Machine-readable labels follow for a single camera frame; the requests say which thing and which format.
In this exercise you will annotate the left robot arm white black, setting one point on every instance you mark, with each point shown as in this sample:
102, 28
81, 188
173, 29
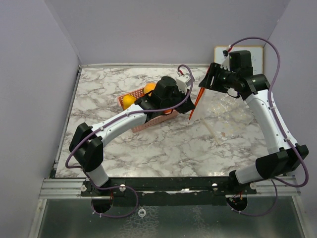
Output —
88, 143

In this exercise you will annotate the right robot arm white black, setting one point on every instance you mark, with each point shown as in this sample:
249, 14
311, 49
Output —
284, 152

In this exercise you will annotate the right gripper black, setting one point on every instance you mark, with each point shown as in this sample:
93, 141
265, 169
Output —
214, 70

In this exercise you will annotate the small orange tangerine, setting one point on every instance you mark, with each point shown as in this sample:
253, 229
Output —
127, 101

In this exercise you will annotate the clear bag white zipper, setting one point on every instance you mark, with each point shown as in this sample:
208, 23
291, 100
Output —
223, 116

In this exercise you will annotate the small whiteboard wooden frame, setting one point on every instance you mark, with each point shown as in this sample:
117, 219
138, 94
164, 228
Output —
256, 56

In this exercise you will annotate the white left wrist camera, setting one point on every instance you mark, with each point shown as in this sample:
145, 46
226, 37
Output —
183, 82

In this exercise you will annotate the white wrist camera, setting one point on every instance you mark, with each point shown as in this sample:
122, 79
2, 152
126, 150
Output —
183, 82
226, 63

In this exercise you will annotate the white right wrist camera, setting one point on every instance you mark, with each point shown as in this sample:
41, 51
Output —
226, 63

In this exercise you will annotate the clear bag red zipper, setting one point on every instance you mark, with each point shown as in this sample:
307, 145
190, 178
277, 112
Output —
198, 104

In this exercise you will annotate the yellow orange peach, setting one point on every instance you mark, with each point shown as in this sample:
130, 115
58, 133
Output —
149, 87

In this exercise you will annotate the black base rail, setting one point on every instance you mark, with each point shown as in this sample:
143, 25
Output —
165, 191

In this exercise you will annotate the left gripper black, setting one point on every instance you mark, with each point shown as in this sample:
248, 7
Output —
187, 106

